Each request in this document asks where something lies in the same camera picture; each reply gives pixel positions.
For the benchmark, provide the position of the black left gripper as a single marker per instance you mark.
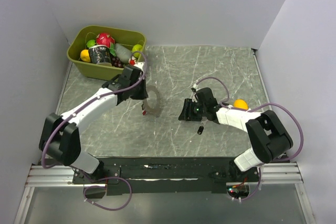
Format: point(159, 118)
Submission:
point(143, 94)

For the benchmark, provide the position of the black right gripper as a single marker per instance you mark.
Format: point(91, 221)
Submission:
point(188, 105)

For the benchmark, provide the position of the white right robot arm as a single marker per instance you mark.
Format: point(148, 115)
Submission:
point(267, 135)

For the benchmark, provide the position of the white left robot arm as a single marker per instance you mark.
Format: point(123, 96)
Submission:
point(60, 138)

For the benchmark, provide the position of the loose black key tag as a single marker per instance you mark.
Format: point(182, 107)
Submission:
point(200, 130)

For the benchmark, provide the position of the dark purple grapes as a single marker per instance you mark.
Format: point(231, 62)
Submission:
point(116, 62)

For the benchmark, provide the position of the green apple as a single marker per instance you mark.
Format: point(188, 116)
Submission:
point(137, 47)

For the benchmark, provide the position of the grey plastic bottle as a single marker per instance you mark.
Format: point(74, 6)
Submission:
point(122, 53)

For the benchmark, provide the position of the yellow lemon on table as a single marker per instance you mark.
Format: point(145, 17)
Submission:
point(241, 104)

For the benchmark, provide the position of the black instant noodle cup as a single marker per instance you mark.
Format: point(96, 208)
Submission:
point(100, 55)

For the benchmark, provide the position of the red dragon fruit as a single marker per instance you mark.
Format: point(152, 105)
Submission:
point(105, 39)

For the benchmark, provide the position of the yellow lemon in bin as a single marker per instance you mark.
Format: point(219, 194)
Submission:
point(85, 56)

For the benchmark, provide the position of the green lime in bin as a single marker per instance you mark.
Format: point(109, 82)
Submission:
point(91, 43)

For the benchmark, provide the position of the olive green plastic bin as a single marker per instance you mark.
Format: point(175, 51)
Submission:
point(127, 38)

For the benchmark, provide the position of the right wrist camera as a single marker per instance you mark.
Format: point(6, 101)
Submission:
point(194, 88)

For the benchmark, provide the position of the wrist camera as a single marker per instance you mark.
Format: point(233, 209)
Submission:
point(137, 64)
point(194, 88)

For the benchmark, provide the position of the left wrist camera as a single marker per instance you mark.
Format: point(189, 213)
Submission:
point(137, 64)

